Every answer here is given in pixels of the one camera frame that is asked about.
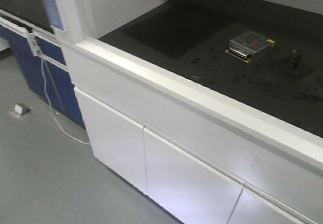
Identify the white bench cabinet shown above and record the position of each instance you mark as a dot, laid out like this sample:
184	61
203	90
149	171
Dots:
202	156

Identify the left mesh power supply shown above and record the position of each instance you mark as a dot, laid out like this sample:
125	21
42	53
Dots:
250	46

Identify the blue lab cabinet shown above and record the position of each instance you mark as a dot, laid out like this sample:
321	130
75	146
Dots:
46	75

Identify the white socket strip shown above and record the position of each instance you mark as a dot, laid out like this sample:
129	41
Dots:
36	51

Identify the metal floor socket box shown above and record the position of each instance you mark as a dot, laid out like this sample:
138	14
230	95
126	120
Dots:
19	110

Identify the rear dark red capacitor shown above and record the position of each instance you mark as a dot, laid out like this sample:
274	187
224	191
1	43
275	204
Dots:
294	59

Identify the blue wall label holder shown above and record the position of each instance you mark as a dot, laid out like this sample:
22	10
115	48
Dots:
55	15

